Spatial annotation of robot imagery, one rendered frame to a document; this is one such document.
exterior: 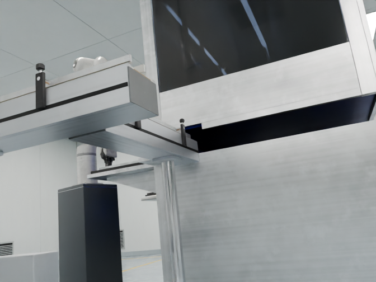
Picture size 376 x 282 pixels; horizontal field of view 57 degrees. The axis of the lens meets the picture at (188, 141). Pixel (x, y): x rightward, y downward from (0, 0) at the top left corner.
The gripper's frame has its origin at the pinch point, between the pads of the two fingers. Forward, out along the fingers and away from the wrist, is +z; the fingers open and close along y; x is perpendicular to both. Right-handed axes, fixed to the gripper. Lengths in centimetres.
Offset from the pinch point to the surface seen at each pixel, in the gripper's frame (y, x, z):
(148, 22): -13, -39, -68
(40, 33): 123, 174, -205
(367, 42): -12, -132, -25
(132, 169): -10.8, -21.4, 6.3
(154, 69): -13, -39, -41
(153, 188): -2.3, -27.2, 16.0
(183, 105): -12, -53, -19
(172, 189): -33, -53, 22
